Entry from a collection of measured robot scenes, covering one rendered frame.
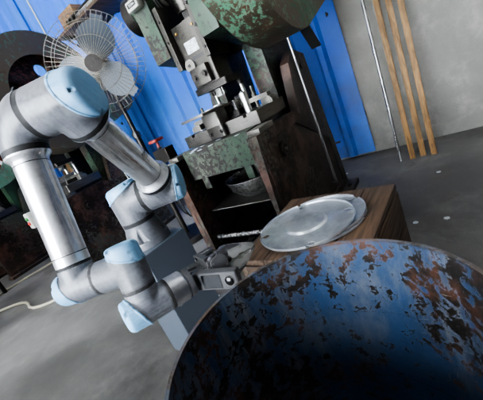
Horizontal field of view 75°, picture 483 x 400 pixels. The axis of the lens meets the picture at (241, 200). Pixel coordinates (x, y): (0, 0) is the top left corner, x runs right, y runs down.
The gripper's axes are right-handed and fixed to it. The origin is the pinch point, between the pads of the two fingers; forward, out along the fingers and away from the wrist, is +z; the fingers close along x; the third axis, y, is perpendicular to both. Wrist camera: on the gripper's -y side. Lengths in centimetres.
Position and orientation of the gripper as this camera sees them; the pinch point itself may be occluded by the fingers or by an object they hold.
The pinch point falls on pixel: (252, 247)
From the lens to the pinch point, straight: 85.9
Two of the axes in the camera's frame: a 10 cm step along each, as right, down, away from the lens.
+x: 3.1, 9.3, 2.2
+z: 7.7, -3.8, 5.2
